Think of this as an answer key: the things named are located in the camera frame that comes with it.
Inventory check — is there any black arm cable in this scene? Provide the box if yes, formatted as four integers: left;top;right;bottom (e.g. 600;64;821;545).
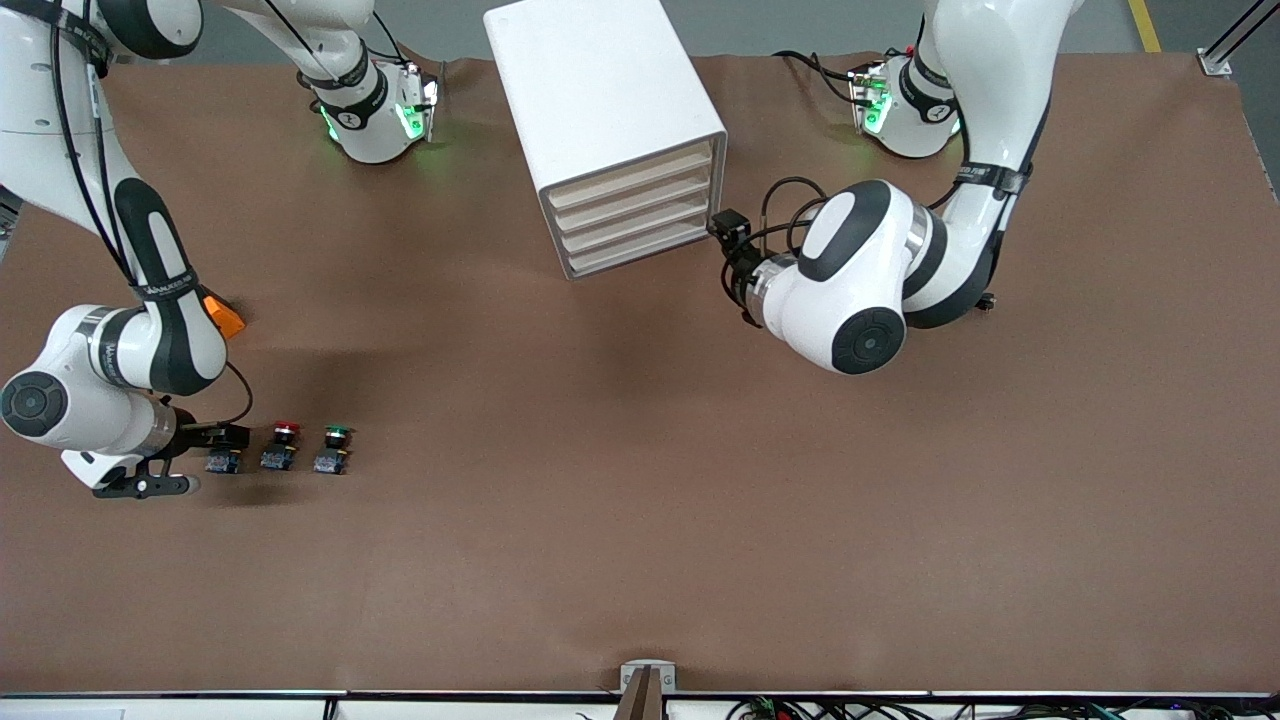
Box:
720;177;1051;331
45;0;254;428

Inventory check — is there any black base cable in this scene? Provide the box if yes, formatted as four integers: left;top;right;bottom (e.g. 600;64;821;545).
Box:
772;48;863;106
340;0;403;63

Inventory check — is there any cable bundle under table edge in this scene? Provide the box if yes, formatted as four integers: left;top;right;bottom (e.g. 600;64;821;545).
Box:
725;695;1280;720

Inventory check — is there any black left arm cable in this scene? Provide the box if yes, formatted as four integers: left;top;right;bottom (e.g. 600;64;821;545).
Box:
720;177;1051;331

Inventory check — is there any black left base cable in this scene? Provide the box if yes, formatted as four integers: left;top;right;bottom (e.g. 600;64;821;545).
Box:
772;48;863;106

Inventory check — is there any brown table mat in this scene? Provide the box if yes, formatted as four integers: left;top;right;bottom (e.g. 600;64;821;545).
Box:
0;52;1280;696

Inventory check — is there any white table edge rail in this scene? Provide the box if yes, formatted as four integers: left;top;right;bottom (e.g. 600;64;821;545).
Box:
0;688;1280;720

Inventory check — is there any black right base cable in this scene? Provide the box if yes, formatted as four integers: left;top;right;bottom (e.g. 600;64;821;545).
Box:
340;0;403;63

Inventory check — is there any red push button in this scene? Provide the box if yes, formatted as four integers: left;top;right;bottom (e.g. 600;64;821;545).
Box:
260;421;303;472

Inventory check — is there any orange button box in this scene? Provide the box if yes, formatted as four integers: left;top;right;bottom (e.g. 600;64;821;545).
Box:
203;290;247;340

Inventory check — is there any aluminium frame post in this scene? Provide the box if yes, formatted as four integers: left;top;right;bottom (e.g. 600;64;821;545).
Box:
1198;0;1280;78

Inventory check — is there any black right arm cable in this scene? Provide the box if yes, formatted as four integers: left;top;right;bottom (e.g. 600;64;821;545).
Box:
45;0;254;428

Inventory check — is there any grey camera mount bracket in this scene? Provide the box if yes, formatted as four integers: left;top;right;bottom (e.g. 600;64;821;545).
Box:
614;659;677;720

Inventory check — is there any green push button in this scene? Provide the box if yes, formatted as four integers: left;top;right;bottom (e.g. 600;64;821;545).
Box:
313;424;353;475

